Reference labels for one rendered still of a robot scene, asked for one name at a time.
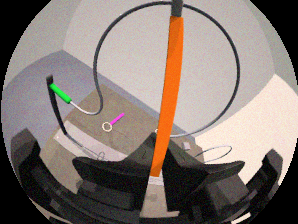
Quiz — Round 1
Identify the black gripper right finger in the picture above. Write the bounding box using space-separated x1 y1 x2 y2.
161 139 246 212

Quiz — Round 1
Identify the thin dark grey wire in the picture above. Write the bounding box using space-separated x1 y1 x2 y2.
45 0 241 186

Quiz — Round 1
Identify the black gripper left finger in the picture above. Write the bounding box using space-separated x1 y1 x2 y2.
72 132 157 212

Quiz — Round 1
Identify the cream ring with orange handle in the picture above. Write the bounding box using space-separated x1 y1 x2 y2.
149 0 184 177

